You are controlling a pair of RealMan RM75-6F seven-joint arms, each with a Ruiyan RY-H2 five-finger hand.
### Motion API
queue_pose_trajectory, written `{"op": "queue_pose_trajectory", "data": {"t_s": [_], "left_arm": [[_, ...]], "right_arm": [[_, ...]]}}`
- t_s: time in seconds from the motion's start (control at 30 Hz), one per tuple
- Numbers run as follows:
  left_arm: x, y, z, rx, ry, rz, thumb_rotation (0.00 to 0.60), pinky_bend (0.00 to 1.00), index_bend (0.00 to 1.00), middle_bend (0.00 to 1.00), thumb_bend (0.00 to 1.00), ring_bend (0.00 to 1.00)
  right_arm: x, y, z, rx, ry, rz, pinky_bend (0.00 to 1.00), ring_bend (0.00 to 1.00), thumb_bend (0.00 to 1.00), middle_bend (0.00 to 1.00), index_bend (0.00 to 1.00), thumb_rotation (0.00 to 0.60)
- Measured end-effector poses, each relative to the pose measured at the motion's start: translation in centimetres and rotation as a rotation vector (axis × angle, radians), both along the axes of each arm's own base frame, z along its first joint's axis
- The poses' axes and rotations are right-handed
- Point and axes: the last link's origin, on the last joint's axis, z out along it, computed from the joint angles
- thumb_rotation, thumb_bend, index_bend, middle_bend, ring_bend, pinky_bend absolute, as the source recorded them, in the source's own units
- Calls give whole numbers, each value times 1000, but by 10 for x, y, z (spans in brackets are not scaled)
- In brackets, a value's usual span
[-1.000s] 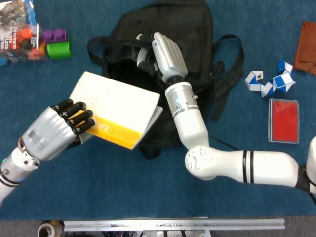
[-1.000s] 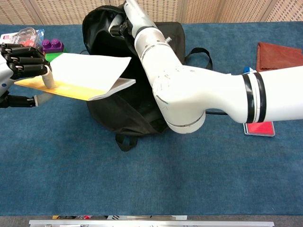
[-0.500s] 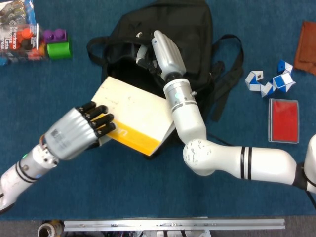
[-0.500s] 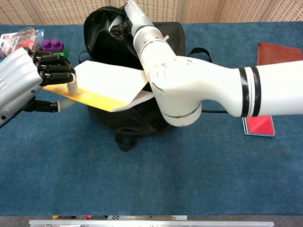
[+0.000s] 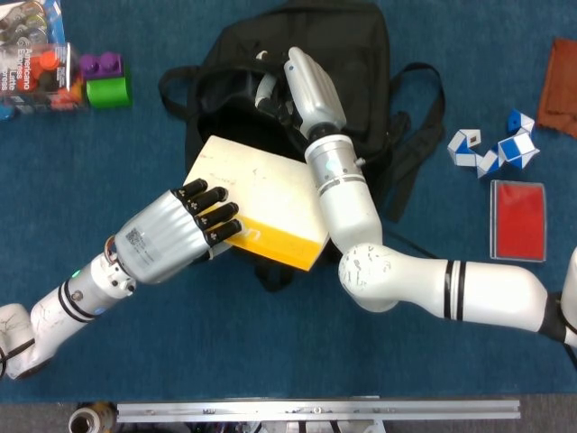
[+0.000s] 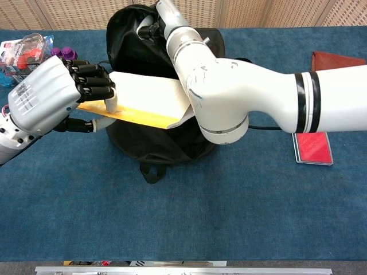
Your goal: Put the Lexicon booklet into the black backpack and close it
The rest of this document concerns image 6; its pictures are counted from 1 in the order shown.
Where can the black backpack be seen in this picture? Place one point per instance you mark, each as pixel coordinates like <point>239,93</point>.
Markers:
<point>129,43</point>

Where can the clear plastic toy package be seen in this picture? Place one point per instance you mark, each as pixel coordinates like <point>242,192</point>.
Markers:
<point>23,51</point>

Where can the purple building block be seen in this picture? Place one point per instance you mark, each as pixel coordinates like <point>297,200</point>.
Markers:
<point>61,52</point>

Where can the rust brown cloth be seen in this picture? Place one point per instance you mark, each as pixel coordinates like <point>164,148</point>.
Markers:
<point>332,61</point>

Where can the white and yellow book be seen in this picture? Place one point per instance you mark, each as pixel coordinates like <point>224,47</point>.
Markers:
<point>149,94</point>

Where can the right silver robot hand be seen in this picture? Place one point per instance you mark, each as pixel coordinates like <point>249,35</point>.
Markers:
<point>170,14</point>

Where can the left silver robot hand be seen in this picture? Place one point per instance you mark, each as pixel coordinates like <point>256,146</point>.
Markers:
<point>43,91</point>

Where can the aluminium rail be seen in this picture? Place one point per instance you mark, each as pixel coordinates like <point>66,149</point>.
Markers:
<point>183,270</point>

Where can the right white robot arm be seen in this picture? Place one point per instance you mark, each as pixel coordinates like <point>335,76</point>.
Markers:
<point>243,94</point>

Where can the wicker folding screen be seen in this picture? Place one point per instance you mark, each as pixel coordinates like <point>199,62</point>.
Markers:
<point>71,13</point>

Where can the red card case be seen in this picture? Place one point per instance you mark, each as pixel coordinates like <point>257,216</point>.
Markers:
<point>312,149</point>

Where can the blue toy piece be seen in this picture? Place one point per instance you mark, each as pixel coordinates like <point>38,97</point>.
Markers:
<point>5,80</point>

